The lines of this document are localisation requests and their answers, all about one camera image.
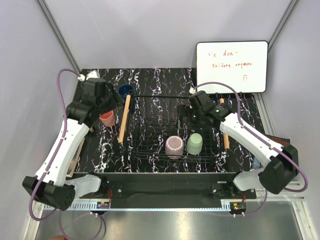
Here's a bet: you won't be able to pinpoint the wooden rack handle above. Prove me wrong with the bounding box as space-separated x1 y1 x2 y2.
118 94 131 144
219 98 230 150

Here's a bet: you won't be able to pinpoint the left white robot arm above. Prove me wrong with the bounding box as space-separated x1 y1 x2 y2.
22 78 124 211

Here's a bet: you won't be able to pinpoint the black marble mat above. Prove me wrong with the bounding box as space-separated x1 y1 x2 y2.
75 68 254 173

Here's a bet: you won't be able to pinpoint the right wooden rack handle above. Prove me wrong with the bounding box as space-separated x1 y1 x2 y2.
219 98 230 150

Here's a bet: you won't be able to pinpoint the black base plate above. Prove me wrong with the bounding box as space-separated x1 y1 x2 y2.
79 171 258 209

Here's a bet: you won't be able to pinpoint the Tale of Two Cities book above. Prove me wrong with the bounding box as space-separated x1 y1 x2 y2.
66 138 85 178

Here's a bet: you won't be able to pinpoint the lilac mug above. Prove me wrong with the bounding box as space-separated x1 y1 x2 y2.
165 135 184 160

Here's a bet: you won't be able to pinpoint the black wire dish rack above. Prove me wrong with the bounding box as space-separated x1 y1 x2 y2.
123 95 227 164

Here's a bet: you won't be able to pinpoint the light green cup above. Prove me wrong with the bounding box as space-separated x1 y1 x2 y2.
186 133 203 155

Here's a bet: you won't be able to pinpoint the purple cable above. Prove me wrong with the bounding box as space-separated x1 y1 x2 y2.
193 82 309 218
28 68 106 240

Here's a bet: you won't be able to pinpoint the dark blue mug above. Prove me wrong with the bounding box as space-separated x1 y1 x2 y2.
118 84 135 100

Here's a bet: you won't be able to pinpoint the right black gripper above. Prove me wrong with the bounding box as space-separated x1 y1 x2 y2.
175 104 208 130

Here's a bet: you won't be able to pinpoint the pink cup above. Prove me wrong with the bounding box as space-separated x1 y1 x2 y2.
99 110 116 128

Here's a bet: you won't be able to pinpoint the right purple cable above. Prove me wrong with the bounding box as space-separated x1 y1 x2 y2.
193 82 309 218

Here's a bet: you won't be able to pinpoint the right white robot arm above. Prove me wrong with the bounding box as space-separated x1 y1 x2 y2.
188 89 299 199

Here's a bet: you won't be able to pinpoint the white whiteboard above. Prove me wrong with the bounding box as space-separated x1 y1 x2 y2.
196 40 269 94

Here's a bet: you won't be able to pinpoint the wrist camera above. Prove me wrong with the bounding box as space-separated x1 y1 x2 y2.
77 70 100 82
189 87 198 95

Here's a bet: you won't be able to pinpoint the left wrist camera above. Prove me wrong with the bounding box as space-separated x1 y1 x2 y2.
77 70 100 82

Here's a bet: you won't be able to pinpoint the books at right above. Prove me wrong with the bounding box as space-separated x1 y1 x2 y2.
250 134 292 173

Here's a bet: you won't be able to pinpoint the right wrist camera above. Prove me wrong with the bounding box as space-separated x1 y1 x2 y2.
189 87 198 95

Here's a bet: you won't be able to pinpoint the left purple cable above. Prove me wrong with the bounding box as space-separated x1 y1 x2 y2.
28 68 106 240

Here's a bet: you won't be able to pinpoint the left wooden rack handle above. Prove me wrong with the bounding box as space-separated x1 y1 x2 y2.
118 94 131 144

